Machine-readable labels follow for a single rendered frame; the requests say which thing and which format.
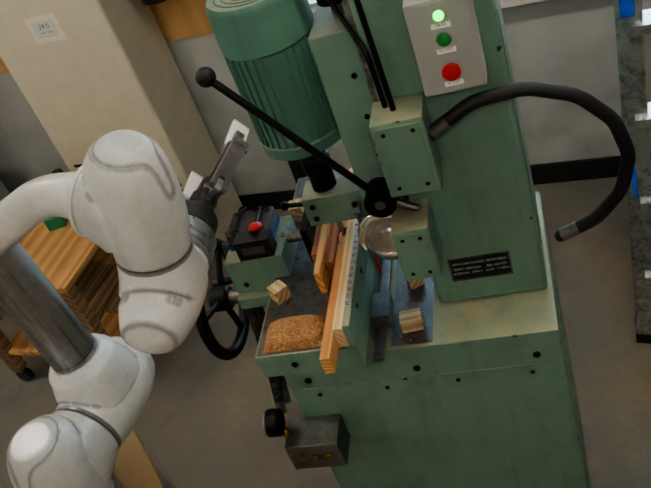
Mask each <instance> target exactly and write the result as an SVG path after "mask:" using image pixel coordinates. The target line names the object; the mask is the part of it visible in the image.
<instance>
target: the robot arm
mask: <svg viewBox="0 0 651 488"><path fill-rule="evenodd" d="M248 133H249V128H247V127H246V126H244V125H243V124H241V123H240V122H238V121H237V120H235V119H234V120H233V122H232V124H231V127H230V129H229V132H228V135H227V137H226V140H225V143H224V146H225V149H224V150H223V152H222V154H221V156H220V157H219V159H218V161H217V162H216V164H215V166H214V167H213V169H212V171H211V172H210V173H209V175H208V176H206V177H205V178H203V177H201V176H200V175H198V174H197V173H195V172H194V171H192V172H191V173H190V176H189V178H188V181H187V183H186V186H185V188H184V190H183V192H182V189H181V186H180V184H179V181H178V178H177V175H176V173H175V171H174V169H173V166H172V164H171V161H170V160H169V158H168V156H167V155H166V153H165V152H164V150H163V149H162V148H161V147H160V146H159V144H158V143H157V142H156V141H154V140H153V139H152V138H151V137H149V136H147V135H145V134H142V133H139V132H136V131H132V130H117V131H113V132H109V133H107V134H105V135H103V136H101V137H99V138H98V139H96V140H95V141H94V142H93V143H92V145H91V146H90V148H89V150H88V151H87V154H86V156H85V158H84V161H83V165H82V166H81V167H80V168H79V169H78V170H77V171H73V172H59V173H52V174H47V175H43V176H39V177H37V178H34V179H32V180H30V181H28V182H26V183H24V184H23V185H21V186H19V187H18V188H17V189H15V190H14V191H13V192H11V193H10V194H9V195H8V196H6V197H5V198H4V199H2V200H1V201H0V307H1V308H2V310H3V311H4V312H5V313H6V314H7V315H8V317H9V318H10V319H11V320H12V321H13V322H14V324H15V325H16V326H17V327H18V329H19V330H20V331H21V332H22V333H23V334H24V336H25V337H26V338H27V339H28V340H29V341H30V343H31V344H32V345H33V346H34V347H35V348H36V350H37V351H38V352H39V353H40V354H41V356H42V357H43V358H44V359H45V360H46V362H47V363H48V364H49V365H50V368H49V374H48V380H49V383H50V385H51V387H52V390H53V393H54V396H55V400H56V402H57V403H58V407H57V408H56V410H55V411H54V413H50V414H45V415H41V416H38V417H36V418H33V419H31V420H30V421H28V422H27V423H25V424H24V425H23V426H22V427H21V428H20V429H19V430H18V431H17V432H16V433H15V435H14V436H13V438H12V439H11V441H10V443H9V446H8V449H7V468H8V473H9V477H10V480H11V482H12V484H13V486H14V488H124V487H123V485H122V484H121V483H120V482H119V480H118V479H117V478H116V477H115V475H114V474H113V467H114V463H115V459H116V455H117V452H118V449H119V447H120V446H121V444H122V443H123V442H124V441H125V440H126V438H127V437H128V436H129V434H130V433H131V431H132V429H133V428H134V426H135V424H136V423H137V421H138V419H139V418H140V415H141V413H142V411H143V409H144V407H145V405H146V403H147V401H148V399H149V397H150V394H151V391H152V388H153V384H154V380H155V363H154V360H153V358H152V356H151V354H162V353H168V352H172V351H175V350H176V349H177V348H178V347H179V346H180V345H181V344H182V343H183V342H184V341H185V339H186V338H187V337H188V335H189V334H190V332H191V331H192V329H193V327H194V325H195V324H196V322H197V320H198V317H199V315H200V312H201V310H202V305H203V302H204V300H205V296H206V292H207V287H208V270H209V268H210V265H211V261H212V258H213V255H214V252H215V249H216V245H217V241H216V236H215V233H216V230H217V228H218V219H217V216H216V214H215V212H214V208H215V207H216V205H217V200H218V198H219V197H220V196H221V195H223V194H224V193H225V192H226V190H227V188H228V185H229V183H230V180H231V179H232V177H233V174H234V172H235V170H236V168H237V166H238V164H239V162H240V160H241V158H242V156H243V154H244V155H245V154H247V152H248V151H247V150H246V149H247V148H248V145H249V143H248V142H246V138H247V136H248ZM206 183H207V184H208V186H209V187H210V188H211V189H208V188H207V187H204V186H205V184H206ZM49 217H62V218H66V219H68V220H70V223H71V225H72V227H73V229H74V231H75V232H76V233H77V234H78V235H79V236H81V237H84V238H87V239H88V240H90V241H92V242H93V243H95V244H96V245H98V246H99V247H101V248H102V249H103V250H104V251H105V252H107V253H112V254H113V256H114V259H115V262H116V265H117V271H118V281H119V293H118V294H119V296H120V298H121V300H120V303H119V307H118V320H119V329H120V335H121V336H116V337H109V336H108V335H105V334H98V333H90V332H89V331H88V329H87V328H86V327H85V326H84V324H83V323H82V322H81V320H80V319H79V318H78V316H77V315H76V314H75V312H74V311H73V310H72V309H71V307H70V306H69V305H68V303H67V302H66V301H65V300H64V298H63V297H62V296H61V294H60V293H59V292H58V291H57V289H56V288H55V287H54V286H53V284H52V283H51V282H50V280H49V279H48V278H47V276H46V275H45V274H44V272H43V271H42V270H41V269H40V267H39V266H38V265H37V263H36V262H35V261H34V260H33V259H32V258H31V257H30V255H29V254H28V253H27V251H26V250H25V249H24V248H23V246H22V245H21V244H20V242H19V240H21V239H22V238H23V237H24V236H25V235H27V234H28V233H29V232H30V231H31V230H33V229H34V228H35V227H36V226H38V225H39V224H40V223H41V222H42V221H44V220H45V219H47V218H49Z"/></svg>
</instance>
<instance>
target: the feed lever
mask: <svg viewBox="0 0 651 488"><path fill-rule="evenodd" d="M195 77H196V82H197V84H198V85H199V86H201V87H204V88H208V87H211V86H212V87H213V88H215V89H216V90H218V91H219V92H221V93H222V94H224V95H225V96H227V97H228V98H229V99H231V100H232V101H234V102H235V103H237V104H238V105H240V106H241V107H243V108H245V109H246V110H248V111H249V112H250V113H252V114H253V115H255V116H256V117H258V118H259V119H261V120H262V121H263V122H264V123H266V124H267V125H268V126H270V127H271V128H273V129H274V130H276V131H277V132H279V133H280V134H282V135H283V136H285V137H286V138H288V139H289V140H291V141H292V142H294V143H295V144H297V145H298V146H300V147H301V148H303V149H304V150H305V151H307V152H308V153H310V154H311V155H313V156H314V157H316V158H317V159H319V160H320V161H322V162H323V163H325V164H326V165H327V166H329V167H330V168H332V169H334V170H335V171H337V172H338V173H340V174H341V175H343V176H344V177H345V178H347V179H348V180H350V181H351V182H353V183H354V184H356V185H357V186H359V187H360V188H361V189H362V190H363V191H365V195H364V203H363V205H364V209H365V210H366V212H367V213H369V214H370V215H372V216H374V217H378V218H385V217H387V216H390V215H391V214H392V213H393V212H394V211H395V209H396V206H398V207H401V208H405V209H408V210H411V211H420V210H421V206H420V204H418V203H415V202H412V201H408V200H405V199H402V198H398V197H395V198H392V197H391V196H390V192H389V189H388V184H387V182H386V179H385V178H384V177H376V178H373V179H371V180H370V181H369V182H368V183H366V182H364V181H363V180H362V179H360V178H359V177H357V176H356V175H354V174H353V173H351V172H350V171H348V170H347V169H346V168H344V167H342V166H341V165H339V164H338V163H336V162H335V161H333V160H332V159H331V158H329V157H328V156H327V155H326V154H324V153H323V152H321V151H320V150H319V149H317V148H316V147H314V146H313V145H311V144H310V143H308V142H307V141H305V140H304V139H303V138H301V137H299V136H298V135H296V134H295V133H293V132H292V131H290V130H289V129H288V128H286V127H285V126H283V125H282V124H280V123H279V122H277V121H276V120H274V119H273V118H272V117H270V116H269V115H267V114H266V113H264V112H263V111H261V110H260V109H258V108H257V107H255V106H254V105H252V104H251V103H249V102H248V101H246V100H245V99H244V98H242V97H241V96H239V95H238V94H236V93H235V92H233V91H232V90H231V89H230V88H229V87H227V86H226V85H224V84H223V83H221V82H220V81H218V80H217V79H216V75H215V72H214V71H213V70H212V69H211V68H209V67H201V68H199V69H198V70H197V72H196V75H195Z"/></svg>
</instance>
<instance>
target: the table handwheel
mask: <svg viewBox="0 0 651 488"><path fill-rule="evenodd" d="M216 241H217V245H216V249H215V252H214V254H215V264H216V281H217V287H212V288H211V289H210V290H209V292H208V294H207V301H208V305H209V307H210V308H209V309H208V311H207V312H205V308H204V303H203V305H202V308H201V312H200V315H199V317H198V320H197V322H196V327H197V329H198V331H199V334H200V336H201V339H202V341H203V343H204V344H205V346H206V347H207V349H208V350H209V351H210V352H211V353H212V354H213V355H214V356H216V357H217V358H219V359H222V360H232V359H234V358H236V357H237V356H238V355H239V354H240V353H241V351H242V350H243V348H244V346H245V343H246V340H247V336H248V332H249V324H250V321H249V320H248V317H247V314H246V311H245V309H241V307H240V305H239V304H238V302H237V298H238V295H239V293H238V291H237V289H232V288H231V287H230V286H229V285H225V284H224V275H223V265H222V256H223V257H224V259H226V256H225V253H224V251H223V248H222V245H221V243H223V242H224V241H223V240H221V239H219V238H216ZM235 304H238V315H237V314H236V312H235V311H234V309H233V307H234V305H235ZM223 311H227V313H228V314H229V315H230V317H231V318H232V320H233V321H234V323H235V324H236V326H237V332H236V336H235V339H234V341H233V343H232V345H231V346H230V347H229V348H227V349H226V348H224V347H222V346H221V345H220V344H219V343H218V341H217V340H216V338H215V336H214V335H213V333H212V330H211V328H210V325H209V322H208V321H209V320H210V319H211V317H212V316H213V315H214V313H216V312H223Z"/></svg>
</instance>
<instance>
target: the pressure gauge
mask: <svg viewBox="0 0 651 488"><path fill-rule="evenodd" d="M263 430H264V432H265V435H266V436H267V437H268V438H274V437H282V436H283V435H284V437H285V438H286V437H287V436H288V435H289V434H290V433H291V432H290V430H289V428H288V426H287V425H286V421H285V415H284V413H283V411H282V410H281V409H280V408H277V409H266V410H265V411H264V413H263Z"/></svg>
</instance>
